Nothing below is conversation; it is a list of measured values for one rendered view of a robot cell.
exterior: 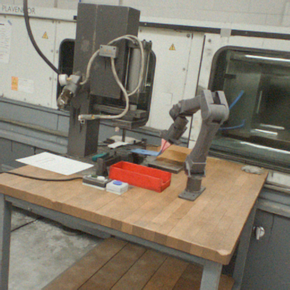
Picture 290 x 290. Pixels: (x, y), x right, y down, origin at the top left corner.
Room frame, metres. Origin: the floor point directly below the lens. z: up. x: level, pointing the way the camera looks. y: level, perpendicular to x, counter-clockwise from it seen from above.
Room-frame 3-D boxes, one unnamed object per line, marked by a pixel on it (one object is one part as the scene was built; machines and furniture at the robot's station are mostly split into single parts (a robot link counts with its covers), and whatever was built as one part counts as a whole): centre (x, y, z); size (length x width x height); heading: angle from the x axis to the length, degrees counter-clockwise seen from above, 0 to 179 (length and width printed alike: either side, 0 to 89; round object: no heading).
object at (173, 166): (1.91, -0.14, 0.91); 0.17 x 0.16 x 0.02; 158
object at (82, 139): (1.96, 0.32, 1.28); 0.14 x 0.12 x 0.75; 158
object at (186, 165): (1.57, -0.23, 1.00); 0.09 x 0.06 x 0.06; 111
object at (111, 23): (1.91, 0.20, 1.44); 0.17 x 0.13 x 0.42; 68
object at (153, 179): (1.61, 0.00, 0.93); 0.25 x 0.12 x 0.06; 68
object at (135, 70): (1.85, 0.08, 1.37); 0.11 x 0.09 x 0.30; 158
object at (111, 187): (1.48, 0.09, 0.90); 0.07 x 0.07 x 0.06; 68
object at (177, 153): (2.05, -0.22, 0.93); 0.25 x 0.13 x 0.08; 68
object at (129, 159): (1.86, 0.08, 0.94); 0.20 x 0.10 x 0.07; 158
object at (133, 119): (1.87, 0.15, 1.22); 0.26 x 0.18 x 0.30; 68
